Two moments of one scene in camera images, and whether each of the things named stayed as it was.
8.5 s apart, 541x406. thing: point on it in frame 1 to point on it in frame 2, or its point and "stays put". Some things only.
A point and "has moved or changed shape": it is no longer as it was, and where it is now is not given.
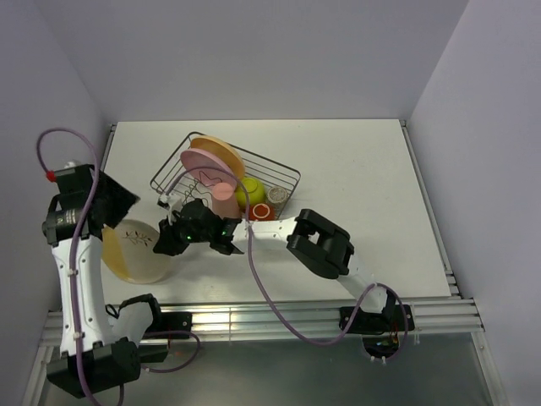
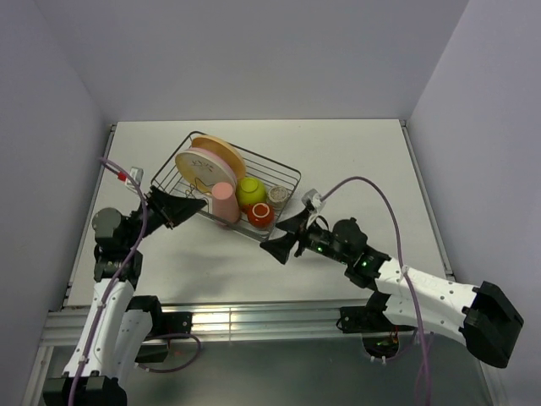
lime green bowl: x=256 y=192 stays put
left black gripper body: x=114 y=200 to x=135 y=221
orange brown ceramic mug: x=261 y=211 stays put
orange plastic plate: x=223 y=150 stays put
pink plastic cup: x=224 y=203 stays put
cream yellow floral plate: x=128 y=251 has moved or changed shape
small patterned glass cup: x=276 y=196 stays put
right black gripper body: x=179 y=235 to x=319 y=239
